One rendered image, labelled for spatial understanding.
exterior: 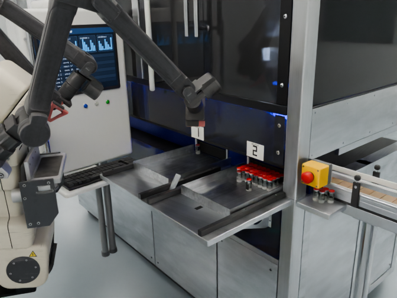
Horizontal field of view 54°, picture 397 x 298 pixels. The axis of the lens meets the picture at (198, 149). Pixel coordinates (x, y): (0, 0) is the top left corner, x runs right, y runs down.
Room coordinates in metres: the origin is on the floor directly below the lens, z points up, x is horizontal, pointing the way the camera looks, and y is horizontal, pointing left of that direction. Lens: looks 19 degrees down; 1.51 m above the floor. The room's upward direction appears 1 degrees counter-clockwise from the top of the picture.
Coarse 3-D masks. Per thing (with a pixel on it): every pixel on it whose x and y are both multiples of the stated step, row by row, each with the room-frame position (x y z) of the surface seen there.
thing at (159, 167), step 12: (192, 144) 1.79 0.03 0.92; (156, 156) 1.65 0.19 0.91; (168, 156) 1.70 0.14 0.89; (180, 156) 1.72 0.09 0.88; (192, 156) 1.71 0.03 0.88; (204, 156) 1.71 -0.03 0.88; (144, 168) 1.51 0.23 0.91; (156, 168) 1.57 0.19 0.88; (168, 168) 1.57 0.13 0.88; (180, 168) 1.57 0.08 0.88; (192, 168) 1.56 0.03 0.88; (204, 168) 1.50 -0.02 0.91; (168, 180) 1.38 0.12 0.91
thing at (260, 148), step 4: (248, 144) 1.41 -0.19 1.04; (252, 144) 1.39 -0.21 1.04; (256, 144) 1.38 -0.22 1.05; (248, 148) 1.41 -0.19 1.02; (252, 148) 1.39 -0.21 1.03; (260, 148) 1.36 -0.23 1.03; (248, 152) 1.41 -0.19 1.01; (252, 152) 1.39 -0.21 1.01; (256, 152) 1.38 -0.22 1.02; (260, 152) 1.36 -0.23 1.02; (252, 156) 1.39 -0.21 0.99; (260, 156) 1.36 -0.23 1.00
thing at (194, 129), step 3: (192, 129) 1.67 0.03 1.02; (195, 129) 1.66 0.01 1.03; (201, 129) 1.62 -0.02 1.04; (192, 132) 1.67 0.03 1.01; (195, 132) 1.66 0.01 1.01; (201, 132) 1.62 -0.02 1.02; (192, 135) 1.67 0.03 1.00; (195, 135) 1.66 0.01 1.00; (201, 135) 1.62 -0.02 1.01; (198, 138) 1.64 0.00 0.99; (201, 138) 1.62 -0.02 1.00
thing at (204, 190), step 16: (208, 176) 1.40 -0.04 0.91; (224, 176) 1.46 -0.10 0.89; (192, 192) 1.27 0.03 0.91; (208, 192) 1.32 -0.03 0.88; (224, 192) 1.31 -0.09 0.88; (240, 192) 1.31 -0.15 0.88; (256, 192) 1.31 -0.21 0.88; (272, 192) 1.25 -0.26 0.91; (224, 208) 1.14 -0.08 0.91; (240, 208) 1.15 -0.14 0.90
